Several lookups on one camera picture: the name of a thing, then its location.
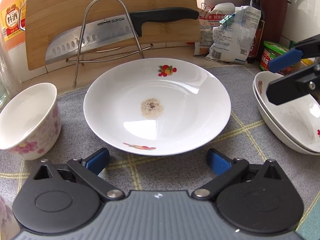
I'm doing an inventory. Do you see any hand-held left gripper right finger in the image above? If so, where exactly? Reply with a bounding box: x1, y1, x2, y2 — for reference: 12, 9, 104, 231
191, 148, 288, 202

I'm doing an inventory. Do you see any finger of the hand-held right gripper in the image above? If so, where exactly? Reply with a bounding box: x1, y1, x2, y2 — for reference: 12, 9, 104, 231
269, 34, 320, 73
266, 62, 320, 118

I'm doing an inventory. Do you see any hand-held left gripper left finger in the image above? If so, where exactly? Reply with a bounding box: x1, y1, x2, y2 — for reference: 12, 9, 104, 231
32, 148, 125, 202

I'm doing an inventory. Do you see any large white fruit-print plate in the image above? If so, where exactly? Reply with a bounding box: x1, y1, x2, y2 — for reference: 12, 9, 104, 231
252, 80, 320, 155

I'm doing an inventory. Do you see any white fruit-print plate brown stain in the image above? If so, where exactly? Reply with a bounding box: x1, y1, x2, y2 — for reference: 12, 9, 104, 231
83, 58, 232, 156

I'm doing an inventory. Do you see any green lid sauce jar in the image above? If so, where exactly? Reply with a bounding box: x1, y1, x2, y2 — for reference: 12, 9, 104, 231
259, 41, 295, 77

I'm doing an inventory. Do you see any yellow lid jar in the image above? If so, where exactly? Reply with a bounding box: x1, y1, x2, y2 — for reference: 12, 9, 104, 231
292, 58, 318, 74

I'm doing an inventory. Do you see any dark red knife block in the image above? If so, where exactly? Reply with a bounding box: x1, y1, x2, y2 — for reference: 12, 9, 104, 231
261, 0, 289, 47

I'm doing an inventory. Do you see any grey blue printed towel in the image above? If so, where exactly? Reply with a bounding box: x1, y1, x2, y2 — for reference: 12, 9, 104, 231
0, 65, 320, 240

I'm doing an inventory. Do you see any white blue crumpled packet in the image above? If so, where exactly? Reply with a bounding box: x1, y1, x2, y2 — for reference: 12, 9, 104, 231
205, 5, 265, 64

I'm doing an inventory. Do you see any green binder clip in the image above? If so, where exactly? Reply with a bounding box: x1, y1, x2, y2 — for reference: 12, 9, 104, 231
219, 14, 237, 27

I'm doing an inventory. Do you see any red label packet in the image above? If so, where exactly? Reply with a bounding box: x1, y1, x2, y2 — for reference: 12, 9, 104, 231
193, 2, 237, 56

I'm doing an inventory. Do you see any steel chef's knife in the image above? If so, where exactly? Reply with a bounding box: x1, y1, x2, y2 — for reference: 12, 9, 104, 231
45, 7, 200, 65

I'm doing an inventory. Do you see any bamboo cutting board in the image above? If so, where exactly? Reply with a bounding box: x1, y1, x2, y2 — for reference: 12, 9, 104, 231
25, 0, 202, 71

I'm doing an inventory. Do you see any orange cooking wine bottle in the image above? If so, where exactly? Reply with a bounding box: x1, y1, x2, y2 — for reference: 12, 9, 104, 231
0, 0, 29, 52

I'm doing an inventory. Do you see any metal wire rack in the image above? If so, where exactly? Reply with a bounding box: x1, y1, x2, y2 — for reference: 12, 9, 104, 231
65, 0, 153, 87

